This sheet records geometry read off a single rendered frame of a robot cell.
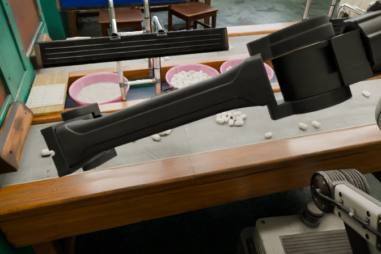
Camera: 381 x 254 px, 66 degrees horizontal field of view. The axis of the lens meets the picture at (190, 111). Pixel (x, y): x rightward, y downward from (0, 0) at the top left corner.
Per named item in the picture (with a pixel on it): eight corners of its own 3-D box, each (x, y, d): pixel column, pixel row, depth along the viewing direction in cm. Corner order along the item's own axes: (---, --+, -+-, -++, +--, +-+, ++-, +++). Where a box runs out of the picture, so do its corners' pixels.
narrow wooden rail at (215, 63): (353, 63, 183) (360, 46, 176) (40, 99, 145) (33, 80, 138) (347, 59, 187) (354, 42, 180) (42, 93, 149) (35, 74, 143)
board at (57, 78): (63, 112, 118) (62, 110, 117) (22, 118, 115) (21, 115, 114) (69, 73, 144) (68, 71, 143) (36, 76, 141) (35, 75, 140)
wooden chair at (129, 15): (105, 64, 315) (89, -27, 261) (106, 48, 349) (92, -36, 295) (146, 62, 322) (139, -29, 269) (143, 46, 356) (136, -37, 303)
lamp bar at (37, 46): (229, 51, 103) (231, 31, 99) (38, 70, 90) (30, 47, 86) (221, 42, 109) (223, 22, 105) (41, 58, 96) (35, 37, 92)
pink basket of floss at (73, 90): (143, 99, 143) (141, 83, 137) (101, 128, 124) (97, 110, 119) (104, 83, 154) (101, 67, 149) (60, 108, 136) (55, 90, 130)
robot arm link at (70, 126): (38, 195, 43) (12, 131, 42) (89, 164, 56) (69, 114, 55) (364, 97, 32) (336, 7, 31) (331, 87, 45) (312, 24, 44)
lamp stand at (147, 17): (157, 85, 153) (151, -4, 127) (118, 90, 149) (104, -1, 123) (151, 68, 168) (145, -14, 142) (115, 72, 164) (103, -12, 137)
